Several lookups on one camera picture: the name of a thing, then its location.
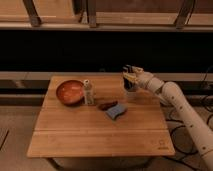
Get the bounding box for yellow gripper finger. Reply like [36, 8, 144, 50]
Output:
[123, 73, 137, 83]
[129, 65, 143, 74]

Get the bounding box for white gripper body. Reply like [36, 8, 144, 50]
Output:
[135, 70, 154, 88]

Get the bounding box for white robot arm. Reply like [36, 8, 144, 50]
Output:
[123, 65, 213, 171]

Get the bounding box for white ceramic cup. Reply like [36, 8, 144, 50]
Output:
[125, 88, 138, 102]

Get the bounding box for dark red chili pepper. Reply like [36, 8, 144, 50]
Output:
[98, 101, 118, 111]

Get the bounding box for blue sponge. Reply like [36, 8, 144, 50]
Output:
[106, 103, 127, 120]

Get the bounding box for wooden folding table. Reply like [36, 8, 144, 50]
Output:
[27, 74, 175, 158]

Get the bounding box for clear plastic bottle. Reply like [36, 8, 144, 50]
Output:
[83, 80, 94, 105]

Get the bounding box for orange wooden bowl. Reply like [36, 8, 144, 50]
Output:
[56, 80, 84, 105]

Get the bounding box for black floor cables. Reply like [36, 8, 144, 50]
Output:
[163, 66, 213, 171]

